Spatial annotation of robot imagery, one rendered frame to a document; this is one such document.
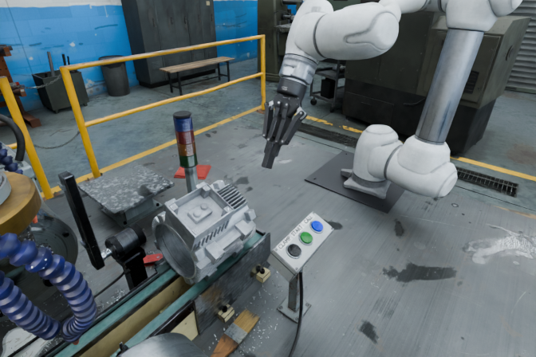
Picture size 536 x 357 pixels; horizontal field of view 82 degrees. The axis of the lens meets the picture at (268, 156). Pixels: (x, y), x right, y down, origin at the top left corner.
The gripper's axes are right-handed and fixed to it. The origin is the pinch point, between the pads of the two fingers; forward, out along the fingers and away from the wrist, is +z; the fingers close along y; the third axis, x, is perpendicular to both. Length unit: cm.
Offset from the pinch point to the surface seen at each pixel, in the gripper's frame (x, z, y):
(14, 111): 12, 35, -226
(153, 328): -21.9, 43.1, -0.7
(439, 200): 79, -1, 35
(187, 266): -10.2, 34.1, -7.3
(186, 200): -17.4, 15.7, -7.3
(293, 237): -4.8, 15.5, 16.3
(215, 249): -12.9, 24.4, 2.1
